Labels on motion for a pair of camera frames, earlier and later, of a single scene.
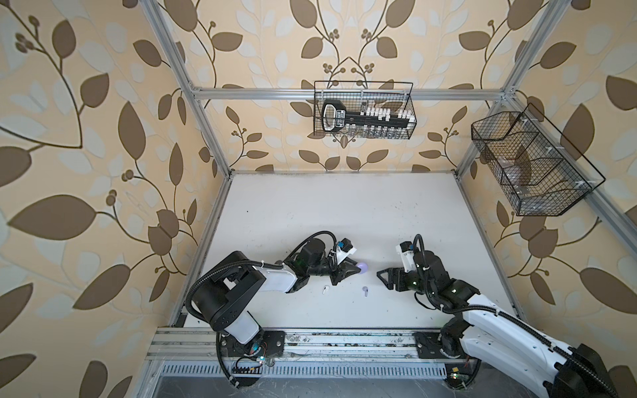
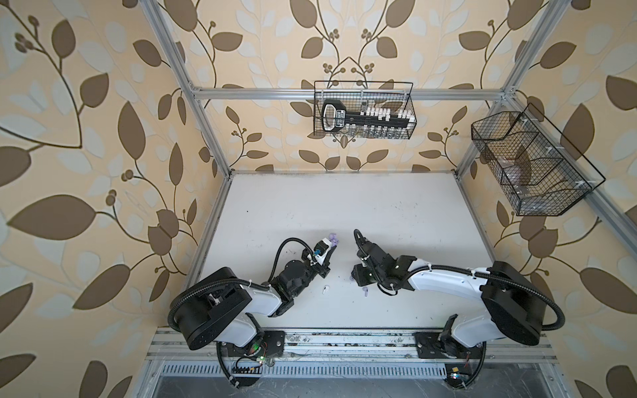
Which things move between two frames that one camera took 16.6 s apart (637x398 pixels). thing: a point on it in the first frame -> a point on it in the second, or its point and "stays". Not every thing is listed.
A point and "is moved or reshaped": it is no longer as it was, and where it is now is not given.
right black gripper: [390, 277] -> [357, 275]
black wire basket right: [538, 172] stays
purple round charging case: [363, 266] is moved or reshaped
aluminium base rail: [202, 346] stays
